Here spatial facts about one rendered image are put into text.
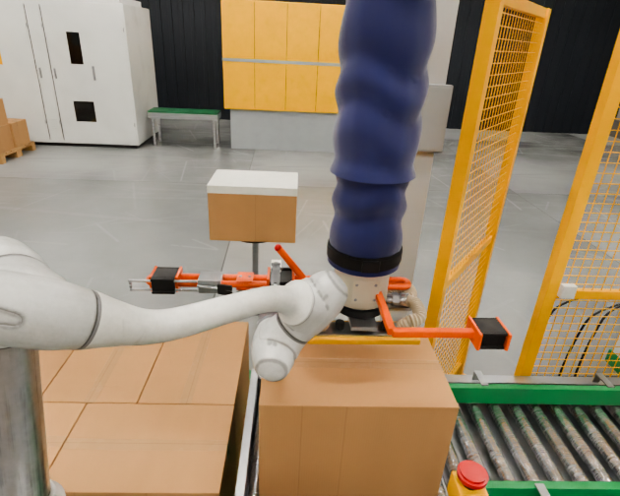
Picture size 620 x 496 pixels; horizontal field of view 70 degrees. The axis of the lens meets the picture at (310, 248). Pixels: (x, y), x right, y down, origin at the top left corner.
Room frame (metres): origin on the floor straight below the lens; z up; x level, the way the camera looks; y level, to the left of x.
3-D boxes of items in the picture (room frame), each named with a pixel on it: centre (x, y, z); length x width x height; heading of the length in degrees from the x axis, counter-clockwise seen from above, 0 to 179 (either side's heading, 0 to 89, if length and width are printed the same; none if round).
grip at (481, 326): (0.99, -0.48, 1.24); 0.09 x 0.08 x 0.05; 4
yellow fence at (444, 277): (1.96, -0.77, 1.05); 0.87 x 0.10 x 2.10; 145
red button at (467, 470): (0.72, -0.40, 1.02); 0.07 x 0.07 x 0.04
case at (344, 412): (1.20, -0.16, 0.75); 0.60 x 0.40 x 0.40; 93
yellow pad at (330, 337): (1.13, -0.17, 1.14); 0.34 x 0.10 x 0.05; 94
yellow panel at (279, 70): (8.84, 0.61, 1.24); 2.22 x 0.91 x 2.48; 94
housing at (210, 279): (1.19, 0.30, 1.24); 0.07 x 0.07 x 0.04; 4
